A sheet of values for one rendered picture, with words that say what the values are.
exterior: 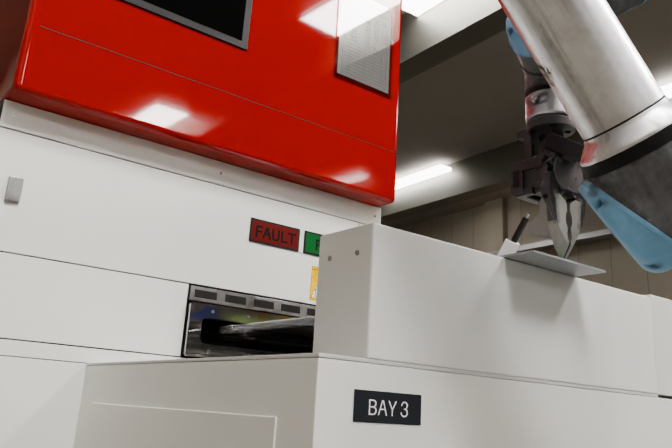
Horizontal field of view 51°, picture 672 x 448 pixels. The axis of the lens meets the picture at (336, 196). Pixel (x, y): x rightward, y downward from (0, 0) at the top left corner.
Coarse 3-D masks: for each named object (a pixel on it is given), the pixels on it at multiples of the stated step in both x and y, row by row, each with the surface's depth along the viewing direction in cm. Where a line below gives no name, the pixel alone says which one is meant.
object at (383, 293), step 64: (320, 256) 80; (384, 256) 74; (448, 256) 80; (320, 320) 77; (384, 320) 72; (448, 320) 78; (512, 320) 85; (576, 320) 93; (640, 320) 102; (576, 384) 90; (640, 384) 99
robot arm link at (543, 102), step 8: (528, 96) 109; (536, 96) 108; (544, 96) 107; (552, 96) 106; (528, 104) 109; (536, 104) 108; (544, 104) 106; (552, 104) 106; (560, 104) 106; (528, 112) 109; (536, 112) 107; (544, 112) 106; (552, 112) 106; (560, 112) 106; (528, 120) 109
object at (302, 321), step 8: (280, 320) 111; (288, 320) 109; (296, 320) 107; (304, 320) 106; (312, 320) 104; (224, 328) 124; (232, 328) 122; (240, 328) 120; (248, 328) 118; (256, 328) 116; (264, 328) 114; (272, 328) 113; (280, 328) 111
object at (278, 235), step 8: (256, 224) 139; (264, 224) 140; (272, 224) 141; (256, 232) 138; (264, 232) 140; (272, 232) 141; (280, 232) 142; (288, 232) 143; (296, 232) 144; (264, 240) 139; (272, 240) 140; (280, 240) 142; (288, 240) 143; (296, 240) 144; (296, 248) 144
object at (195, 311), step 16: (192, 304) 126; (208, 304) 128; (192, 320) 125; (224, 320) 130; (240, 320) 131; (256, 320) 134; (272, 320) 136; (192, 336) 125; (192, 352) 124; (208, 352) 126; (224, 352) 128; (240, 352) 130; (256, 352) 132; (272, 352) 134
